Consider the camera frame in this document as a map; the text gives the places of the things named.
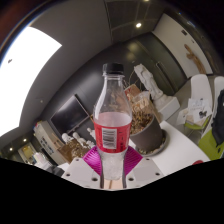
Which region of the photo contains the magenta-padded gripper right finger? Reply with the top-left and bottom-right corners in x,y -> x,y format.
122,145 -> 165,190

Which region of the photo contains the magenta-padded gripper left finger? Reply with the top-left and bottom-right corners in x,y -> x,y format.
61,145 -> 104,190

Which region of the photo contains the clear red-labelled plastic bottle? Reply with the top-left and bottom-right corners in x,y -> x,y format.
92,62 -> 134,182

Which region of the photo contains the golden brown sculpture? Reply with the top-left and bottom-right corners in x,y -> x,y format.
59,138 -> 91,164

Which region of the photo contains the grey plant pot saucer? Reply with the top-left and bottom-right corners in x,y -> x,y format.
138,128 -> 168,158

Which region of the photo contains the dried plant in grey pot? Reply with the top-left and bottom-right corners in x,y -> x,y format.
128,93 -> 164,155

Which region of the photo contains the white plaster bust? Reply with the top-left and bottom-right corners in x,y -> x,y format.
61,132 -> 73,144

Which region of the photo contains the small white figure statuette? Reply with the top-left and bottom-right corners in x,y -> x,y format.
86,127 -> 96,141

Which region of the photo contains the white cabinet with pictures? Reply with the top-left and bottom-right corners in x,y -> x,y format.
33,120 -> 66,158

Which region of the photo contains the green seat cushion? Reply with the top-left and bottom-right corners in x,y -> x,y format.
184,114 -> 213,132
198,128 -> 224,161

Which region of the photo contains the white papers pile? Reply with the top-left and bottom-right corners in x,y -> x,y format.
176,98 -> 213,126

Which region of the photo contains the tall white plaster statue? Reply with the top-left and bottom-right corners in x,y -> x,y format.
133,63 -> 165,101

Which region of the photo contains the black backpack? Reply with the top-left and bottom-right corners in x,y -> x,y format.
210,89 -> 224,146

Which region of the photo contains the white plastic chair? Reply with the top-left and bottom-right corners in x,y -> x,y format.
211,75 -> 224,101
176,73 -> 214,131

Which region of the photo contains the long white ceiling light panel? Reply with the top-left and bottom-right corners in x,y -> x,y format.
0,26 -> 63,138

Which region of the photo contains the brown wooden figure sculpture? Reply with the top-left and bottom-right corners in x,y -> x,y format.
184,43 -> 208,75

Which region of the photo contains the black wall screen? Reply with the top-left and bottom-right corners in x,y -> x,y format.
49,94 -> 91,134

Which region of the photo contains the white statue pedestal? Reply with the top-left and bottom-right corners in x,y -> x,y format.
153,95 -> 181,122

